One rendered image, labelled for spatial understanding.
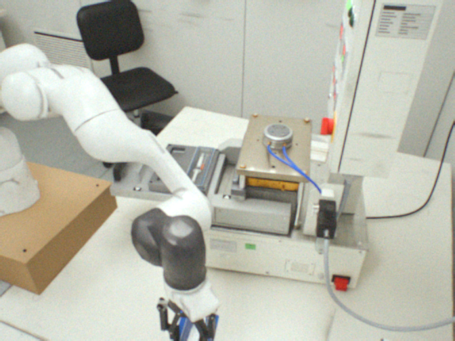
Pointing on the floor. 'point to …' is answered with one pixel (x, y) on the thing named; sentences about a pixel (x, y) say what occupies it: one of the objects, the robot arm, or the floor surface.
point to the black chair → (120, 17)
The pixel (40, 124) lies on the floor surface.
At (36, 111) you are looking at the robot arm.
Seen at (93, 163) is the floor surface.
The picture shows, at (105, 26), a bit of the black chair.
